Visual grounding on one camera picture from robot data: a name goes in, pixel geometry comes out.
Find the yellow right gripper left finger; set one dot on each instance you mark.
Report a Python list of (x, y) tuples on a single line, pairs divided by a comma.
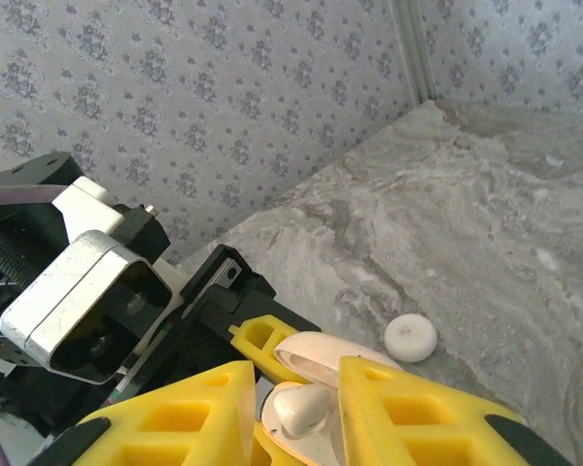
[(214, 388)]

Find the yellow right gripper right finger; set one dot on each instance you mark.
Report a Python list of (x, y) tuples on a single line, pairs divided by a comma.
[(354, 427)]

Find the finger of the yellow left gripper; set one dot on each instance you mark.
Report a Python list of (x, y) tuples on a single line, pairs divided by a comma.
[(282, 330), (264, 451)]

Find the cream charging case gold line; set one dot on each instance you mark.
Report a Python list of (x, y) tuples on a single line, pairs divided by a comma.
[(320, 349)]

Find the plain white charging case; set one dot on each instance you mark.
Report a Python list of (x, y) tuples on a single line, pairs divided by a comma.
[(410, 340)]

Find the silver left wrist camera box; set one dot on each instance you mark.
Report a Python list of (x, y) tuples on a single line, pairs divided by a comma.
[(53, 301)]

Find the aluminium frame post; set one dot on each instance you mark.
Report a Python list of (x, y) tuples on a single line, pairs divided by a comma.
[(415, 48)]

